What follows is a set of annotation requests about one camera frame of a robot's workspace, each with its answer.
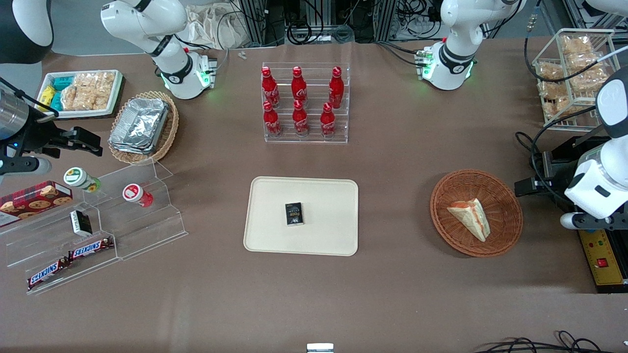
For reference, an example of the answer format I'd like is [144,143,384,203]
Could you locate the black floor cable bundle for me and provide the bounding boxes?
[473,330,628,353]

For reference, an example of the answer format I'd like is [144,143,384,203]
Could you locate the black and white small box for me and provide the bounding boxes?
[70,210,93,237]

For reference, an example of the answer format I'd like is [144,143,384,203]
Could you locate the bagged fried snack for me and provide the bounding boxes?
[537,62,566,82]
[567,51,610,93]
[561,36,593,55]
[539,81,572,121]

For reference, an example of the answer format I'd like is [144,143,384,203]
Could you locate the black countertop appliance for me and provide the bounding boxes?
[541,131,628,295]

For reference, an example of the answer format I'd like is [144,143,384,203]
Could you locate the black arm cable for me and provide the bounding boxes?
[515,105,610,206]

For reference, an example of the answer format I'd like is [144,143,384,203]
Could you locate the red cola bottle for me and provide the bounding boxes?
[320,102,336,138]
[329,67,344,109]
[262,67,280,108]
[291,67,308,104]
[263,101,283,138]
[292,100,310,137]

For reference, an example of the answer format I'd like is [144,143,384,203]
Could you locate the snickers chocolate bar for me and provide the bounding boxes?
[27,258,71,289]
[67,237,114,261]

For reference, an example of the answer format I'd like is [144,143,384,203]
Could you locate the beige plastic serving tray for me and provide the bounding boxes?
[243,176,359,256]

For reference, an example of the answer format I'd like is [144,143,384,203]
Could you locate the red lidded drink bottle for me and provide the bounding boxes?
[123,183,154,208]

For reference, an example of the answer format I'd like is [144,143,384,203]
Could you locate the white wire rack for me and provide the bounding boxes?
[532,28,617,131]

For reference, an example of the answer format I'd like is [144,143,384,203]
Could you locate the tan wicker oval basket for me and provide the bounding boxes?
[108,91,180,165]

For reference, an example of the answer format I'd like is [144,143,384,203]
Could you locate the coiled black background cables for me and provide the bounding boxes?
[286,17,355,46]

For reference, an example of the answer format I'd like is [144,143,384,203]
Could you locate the clear acrylic bottle rack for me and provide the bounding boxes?
[262,62,351,144]

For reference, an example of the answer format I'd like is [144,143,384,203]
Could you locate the silver foil container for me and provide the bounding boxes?
[109,98,170,155]

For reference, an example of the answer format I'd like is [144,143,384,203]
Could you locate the white rectangular snack tray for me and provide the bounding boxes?
[39,70,124,120]

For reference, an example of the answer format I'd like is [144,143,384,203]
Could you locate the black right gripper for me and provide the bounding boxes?
[20,109,104,158]

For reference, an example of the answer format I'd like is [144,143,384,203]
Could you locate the green lidded drink bottle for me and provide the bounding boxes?
[64,167,102,193]

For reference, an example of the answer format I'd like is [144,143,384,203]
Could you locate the small black card box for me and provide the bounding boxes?
[285,202,304,227]

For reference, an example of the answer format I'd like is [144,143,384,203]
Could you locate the clear acrylic stepped shelf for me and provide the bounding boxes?
[0,158,188,296]

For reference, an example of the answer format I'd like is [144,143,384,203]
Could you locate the brown woven round basket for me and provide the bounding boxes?
[430,169,523,258]

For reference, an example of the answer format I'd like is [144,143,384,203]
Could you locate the black base cable bundle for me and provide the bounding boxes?
[375,40,428,67]

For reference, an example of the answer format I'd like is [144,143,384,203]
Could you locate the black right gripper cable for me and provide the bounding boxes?
[0,77,60,118]

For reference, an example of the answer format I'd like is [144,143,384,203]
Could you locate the triangle sandwich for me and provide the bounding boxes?
[446,198,491,243]

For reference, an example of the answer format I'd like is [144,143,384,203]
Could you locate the beige cloth bag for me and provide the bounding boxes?
[185,4,247,50]

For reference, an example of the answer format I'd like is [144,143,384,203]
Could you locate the yellow control panel box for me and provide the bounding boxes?
[578,229,625,287]

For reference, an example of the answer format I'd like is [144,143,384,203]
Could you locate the red cookie box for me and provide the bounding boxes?
[0,181,73,227]

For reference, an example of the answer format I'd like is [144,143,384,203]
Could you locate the clear rice cracker pack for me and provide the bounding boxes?
[75,72,116,110]
[61,84,95,111]

